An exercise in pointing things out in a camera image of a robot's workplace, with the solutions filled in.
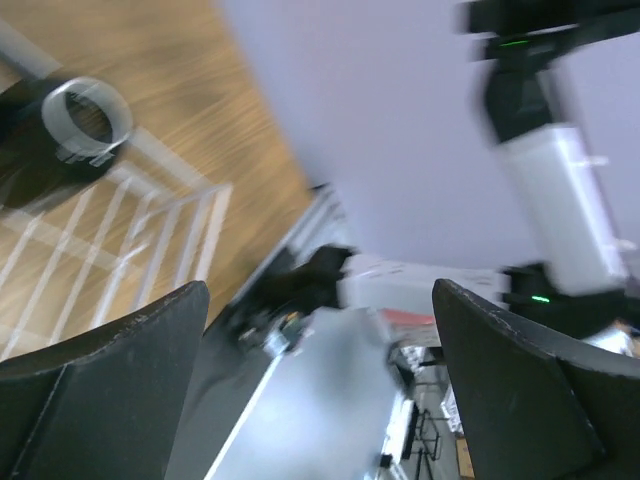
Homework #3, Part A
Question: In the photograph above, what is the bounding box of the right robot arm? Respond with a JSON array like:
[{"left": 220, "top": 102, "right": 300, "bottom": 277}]
[{"left": 228, "top": 1, "right": 639, "bottom": 355}]

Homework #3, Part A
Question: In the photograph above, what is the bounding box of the black mug white interior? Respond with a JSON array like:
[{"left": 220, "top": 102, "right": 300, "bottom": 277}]
[{"left": 1, "top": 76, "right": 134, "bottom": 214}]

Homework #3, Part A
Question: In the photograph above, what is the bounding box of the white wire dish rack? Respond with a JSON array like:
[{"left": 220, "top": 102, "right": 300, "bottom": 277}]
[{"left": 1, "top": 130, "right": 233, "bottom": 359}]

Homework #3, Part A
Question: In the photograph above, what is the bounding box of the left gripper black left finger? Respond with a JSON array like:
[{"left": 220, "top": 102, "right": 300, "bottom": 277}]
[{"left": 1, "top": 281, "right": 209, "bottom": 479}]

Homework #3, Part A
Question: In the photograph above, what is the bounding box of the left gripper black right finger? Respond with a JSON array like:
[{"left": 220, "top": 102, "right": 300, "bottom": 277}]
[{"left": 432, "top": 279, "right": 639, "bottom": 479}]

